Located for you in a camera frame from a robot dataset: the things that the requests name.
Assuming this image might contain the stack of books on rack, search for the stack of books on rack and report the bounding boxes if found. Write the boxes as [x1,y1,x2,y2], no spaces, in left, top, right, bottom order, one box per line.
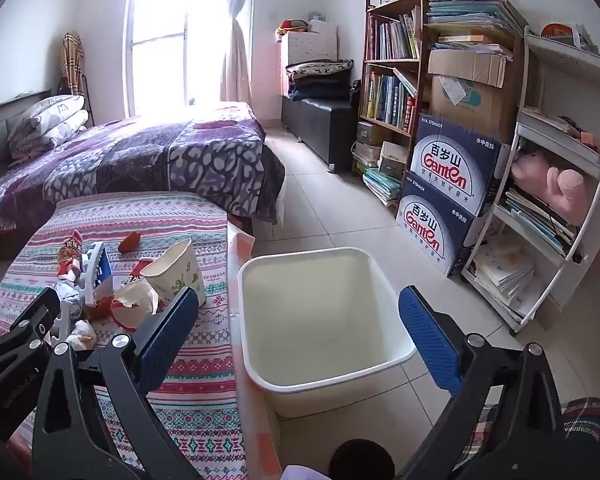
[502,187,583,263]

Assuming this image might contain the folded white patterned quilt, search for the folded white patterned quilt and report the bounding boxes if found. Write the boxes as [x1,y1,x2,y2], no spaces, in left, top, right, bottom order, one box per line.
[7,95,90,157]

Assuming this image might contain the crumpled stained tissue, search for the crumpled stained tissue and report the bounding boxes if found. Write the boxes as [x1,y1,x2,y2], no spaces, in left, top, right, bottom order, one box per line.
[65,319,97,352]

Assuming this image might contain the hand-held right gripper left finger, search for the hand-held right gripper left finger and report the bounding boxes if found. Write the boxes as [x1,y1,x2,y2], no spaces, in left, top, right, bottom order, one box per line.
[30,285,216,480]

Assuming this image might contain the pile of papers and folders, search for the pile of papers and folders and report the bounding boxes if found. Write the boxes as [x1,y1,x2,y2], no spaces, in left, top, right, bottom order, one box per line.
[424,0,529,56]

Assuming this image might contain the bed with purple floral quilt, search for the bed with purple floral quilt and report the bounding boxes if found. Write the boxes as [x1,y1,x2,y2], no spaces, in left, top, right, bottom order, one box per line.
[0,101,287,241]

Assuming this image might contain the floor stack of books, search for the floor stack of books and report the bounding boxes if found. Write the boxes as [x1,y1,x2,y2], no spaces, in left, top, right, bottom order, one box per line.
[352,142,412,207]

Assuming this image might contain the red white snack wrapper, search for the red white snack wrapper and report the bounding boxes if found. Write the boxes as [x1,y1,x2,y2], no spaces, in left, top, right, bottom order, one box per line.
[55,229,86,283]

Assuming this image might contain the striped patterned tablecloth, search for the striped patterned tablecloth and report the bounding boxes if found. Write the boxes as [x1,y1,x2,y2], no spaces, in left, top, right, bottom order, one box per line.
[0,191,248,480]

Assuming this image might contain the small cardboard boxes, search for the small cardboard boxes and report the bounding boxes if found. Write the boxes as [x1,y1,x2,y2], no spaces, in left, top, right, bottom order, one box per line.
[356,121,387,147]

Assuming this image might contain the blue water carton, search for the blue water carton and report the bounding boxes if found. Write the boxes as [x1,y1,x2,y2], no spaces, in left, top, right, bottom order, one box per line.
[395,170,492,278]
[409,112,512,218]

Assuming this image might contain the orange box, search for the orange box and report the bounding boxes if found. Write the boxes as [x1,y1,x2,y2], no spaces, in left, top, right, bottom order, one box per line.
[540,22,600,52]

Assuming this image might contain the pile of folded clothes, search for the pile of folded clothes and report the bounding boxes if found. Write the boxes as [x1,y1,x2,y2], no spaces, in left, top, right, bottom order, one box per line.
[285,59,355,102]

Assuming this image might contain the stack of white papers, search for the stack of white papers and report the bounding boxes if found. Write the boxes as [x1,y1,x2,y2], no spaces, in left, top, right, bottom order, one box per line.
[472,242,547,323]

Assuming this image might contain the wooden bookshelf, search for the wooden bookshelf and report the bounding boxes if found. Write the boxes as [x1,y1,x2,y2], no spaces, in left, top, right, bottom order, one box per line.
[352,0,528,183]

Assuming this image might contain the white paper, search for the white paper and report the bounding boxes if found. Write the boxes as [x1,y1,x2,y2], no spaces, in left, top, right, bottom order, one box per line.
[54,281,88,321]

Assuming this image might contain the crumpled red white wrapper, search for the crumpled red white wrapper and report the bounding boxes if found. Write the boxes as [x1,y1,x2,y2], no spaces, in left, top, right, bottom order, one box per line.
[111,258,161,331]

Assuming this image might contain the red yellow plush cushion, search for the red yellow plush cushion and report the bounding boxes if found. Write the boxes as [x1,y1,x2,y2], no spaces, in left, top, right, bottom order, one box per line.
[276,19,309,37]

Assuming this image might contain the white paper cup green print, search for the white paper cup green print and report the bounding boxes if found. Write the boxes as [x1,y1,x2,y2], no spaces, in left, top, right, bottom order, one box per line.
[140,237,207,308]

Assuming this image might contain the brown cardboard box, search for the brown cardboard box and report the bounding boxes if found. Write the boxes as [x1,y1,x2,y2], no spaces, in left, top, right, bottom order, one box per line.
[427,47,520,143]

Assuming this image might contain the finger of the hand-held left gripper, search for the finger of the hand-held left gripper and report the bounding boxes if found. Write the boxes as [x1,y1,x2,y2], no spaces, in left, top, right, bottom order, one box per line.
[0,287,62,367]

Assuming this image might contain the light curtain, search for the light curtain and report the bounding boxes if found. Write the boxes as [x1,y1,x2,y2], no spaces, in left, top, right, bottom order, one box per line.
[219,0,255,106]

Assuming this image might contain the plaid cloth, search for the plaid cloth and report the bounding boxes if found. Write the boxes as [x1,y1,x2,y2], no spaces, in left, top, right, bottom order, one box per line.
[462,400,506,467]

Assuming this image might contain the plaid garment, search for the plaid garment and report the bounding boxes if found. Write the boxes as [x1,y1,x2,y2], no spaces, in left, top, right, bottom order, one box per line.
[60,31,89,111]

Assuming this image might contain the window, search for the window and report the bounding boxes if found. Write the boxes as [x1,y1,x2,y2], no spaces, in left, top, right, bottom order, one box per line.
[123,0,229,118]

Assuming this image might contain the pink plush toy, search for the pink plush toy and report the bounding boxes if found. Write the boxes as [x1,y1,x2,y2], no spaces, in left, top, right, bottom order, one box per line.
[510,152,592,226]

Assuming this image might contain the row of upright books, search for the row of upright books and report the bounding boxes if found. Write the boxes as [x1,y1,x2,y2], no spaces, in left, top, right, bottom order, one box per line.
[362,67,418,135]
[367,7,423,61]

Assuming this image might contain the pink white drawer cabinet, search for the pink white drawer cabinet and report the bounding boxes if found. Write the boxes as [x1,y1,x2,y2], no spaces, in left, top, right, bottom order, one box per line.
[279,30,340,98]

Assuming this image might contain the dark striped knitted cloth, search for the dark striped knitted cloth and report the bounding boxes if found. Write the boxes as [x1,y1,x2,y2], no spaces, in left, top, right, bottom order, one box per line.
[560,396,600,480]

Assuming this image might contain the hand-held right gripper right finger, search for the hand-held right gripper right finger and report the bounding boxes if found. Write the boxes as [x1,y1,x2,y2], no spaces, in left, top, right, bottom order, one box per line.
[397,285,566,480]

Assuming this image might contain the white plastic trash bin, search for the white plastic trash bin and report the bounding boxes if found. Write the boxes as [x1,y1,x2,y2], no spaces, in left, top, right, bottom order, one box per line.
[237,246,418,421]

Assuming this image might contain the black leather bench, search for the black leather bench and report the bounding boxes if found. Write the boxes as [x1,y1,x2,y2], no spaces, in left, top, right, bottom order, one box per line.
[281,95,357,171]

